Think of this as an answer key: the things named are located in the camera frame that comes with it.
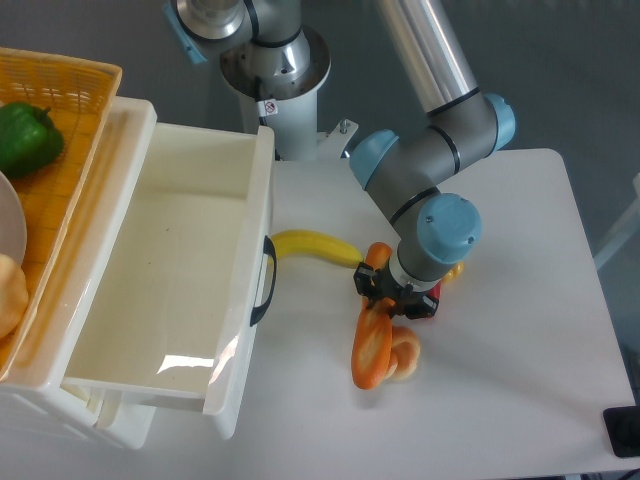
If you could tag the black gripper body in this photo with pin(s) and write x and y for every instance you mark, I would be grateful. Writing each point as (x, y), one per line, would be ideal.
(369, 280)

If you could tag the long orange baguette bread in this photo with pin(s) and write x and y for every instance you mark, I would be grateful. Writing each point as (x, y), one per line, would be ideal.
(372, 360)

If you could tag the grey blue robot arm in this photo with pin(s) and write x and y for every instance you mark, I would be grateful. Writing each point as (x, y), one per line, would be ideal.
(435, 230)

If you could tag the small round bread roll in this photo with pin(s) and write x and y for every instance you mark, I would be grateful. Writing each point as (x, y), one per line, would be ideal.
(405, 353)

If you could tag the tan bread in basket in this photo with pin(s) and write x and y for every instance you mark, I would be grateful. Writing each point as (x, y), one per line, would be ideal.
(14, 295)

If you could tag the red bell pepper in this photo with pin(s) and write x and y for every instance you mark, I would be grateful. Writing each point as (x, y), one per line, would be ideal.
(432, 300)

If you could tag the small yellow object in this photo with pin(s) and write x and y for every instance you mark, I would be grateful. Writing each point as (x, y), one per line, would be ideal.
(454, 272)

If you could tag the yellow banana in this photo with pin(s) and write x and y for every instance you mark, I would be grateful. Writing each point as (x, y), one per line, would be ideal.
(310, 243)

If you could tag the white plastic drawer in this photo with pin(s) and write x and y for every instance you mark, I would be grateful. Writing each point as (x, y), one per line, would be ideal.
(175, 314)

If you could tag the white plastic drawer cabinet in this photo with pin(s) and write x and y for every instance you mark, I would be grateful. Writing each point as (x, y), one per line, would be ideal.
(35, 395)

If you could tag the black device at edge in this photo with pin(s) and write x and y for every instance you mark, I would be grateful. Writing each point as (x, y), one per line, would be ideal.
(622, 425)

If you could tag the orange woven plastic basket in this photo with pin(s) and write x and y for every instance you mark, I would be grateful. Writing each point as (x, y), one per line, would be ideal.
(79, 93)

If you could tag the beige plate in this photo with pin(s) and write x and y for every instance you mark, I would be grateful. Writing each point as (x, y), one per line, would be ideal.
(13, 223)

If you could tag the green bell pepper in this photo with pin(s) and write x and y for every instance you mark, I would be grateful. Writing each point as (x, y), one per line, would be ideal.
(29, 139)

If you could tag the black drawer handle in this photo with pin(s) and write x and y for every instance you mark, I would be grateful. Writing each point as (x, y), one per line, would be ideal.
(267, 281)

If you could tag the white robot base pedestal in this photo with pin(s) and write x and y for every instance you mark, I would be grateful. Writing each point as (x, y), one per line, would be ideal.
(277, 87)

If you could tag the white frame at right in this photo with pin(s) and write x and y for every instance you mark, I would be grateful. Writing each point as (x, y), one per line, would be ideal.
(622, 230)

